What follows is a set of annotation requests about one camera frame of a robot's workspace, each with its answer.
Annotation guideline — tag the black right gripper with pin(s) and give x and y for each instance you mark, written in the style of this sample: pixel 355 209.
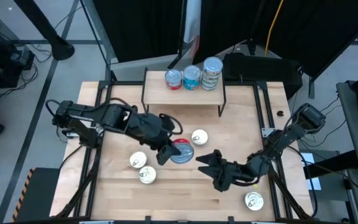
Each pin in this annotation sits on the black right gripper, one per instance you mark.
pixel 235 174

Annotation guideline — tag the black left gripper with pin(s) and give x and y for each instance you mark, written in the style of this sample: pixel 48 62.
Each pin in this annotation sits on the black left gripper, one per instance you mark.
pixel 158 132

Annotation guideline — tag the red solid white tuna can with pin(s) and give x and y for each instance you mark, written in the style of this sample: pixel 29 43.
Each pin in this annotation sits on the red solid white tuna can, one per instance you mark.
pixel 173 76
pixel 173 87
pixel 184 154

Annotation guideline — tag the gold lid pink salmon can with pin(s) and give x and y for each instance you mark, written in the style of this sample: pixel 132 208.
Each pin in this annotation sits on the gold lid pink salmon can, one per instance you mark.
pixel 147 174
pixel 254 200
pixel 199 137
pixel 138 159

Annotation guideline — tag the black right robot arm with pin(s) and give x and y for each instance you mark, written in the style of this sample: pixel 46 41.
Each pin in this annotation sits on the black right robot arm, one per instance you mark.
pixel 309 118

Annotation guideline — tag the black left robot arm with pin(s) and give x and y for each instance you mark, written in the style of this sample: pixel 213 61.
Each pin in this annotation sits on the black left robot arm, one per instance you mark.
pixel 110 115

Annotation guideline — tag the wooden shelf black metal legs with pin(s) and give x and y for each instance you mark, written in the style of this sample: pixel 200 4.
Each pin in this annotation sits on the wooden shelf black metal legs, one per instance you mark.
pixel 166 96

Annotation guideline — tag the black curtain stand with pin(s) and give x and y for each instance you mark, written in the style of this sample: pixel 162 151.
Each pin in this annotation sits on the black curtain stand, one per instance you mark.
pixel 311 88
pixel 176 62

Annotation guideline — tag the black case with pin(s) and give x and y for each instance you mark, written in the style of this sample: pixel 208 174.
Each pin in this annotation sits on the black case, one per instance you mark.
pixel 259 71

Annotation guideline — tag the black bar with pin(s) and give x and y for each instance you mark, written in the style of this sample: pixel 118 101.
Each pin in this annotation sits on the black bar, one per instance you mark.
pixel 331 163

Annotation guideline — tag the black curtain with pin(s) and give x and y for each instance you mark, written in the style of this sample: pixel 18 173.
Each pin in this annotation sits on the black curtain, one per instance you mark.
pixel 315 31
pixel 138 28

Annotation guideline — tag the black mat hazard stripe edge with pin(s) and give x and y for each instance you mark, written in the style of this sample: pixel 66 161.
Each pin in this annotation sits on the black mat hazard stripe edge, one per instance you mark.
pixel 40 193

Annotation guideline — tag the white curtain strip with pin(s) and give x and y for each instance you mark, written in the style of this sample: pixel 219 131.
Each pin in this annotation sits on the white curtain strip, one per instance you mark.
pixel 192 18

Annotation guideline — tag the black pole round base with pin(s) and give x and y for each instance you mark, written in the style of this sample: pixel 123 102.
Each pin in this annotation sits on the black pole round base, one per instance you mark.
pixel 57 46

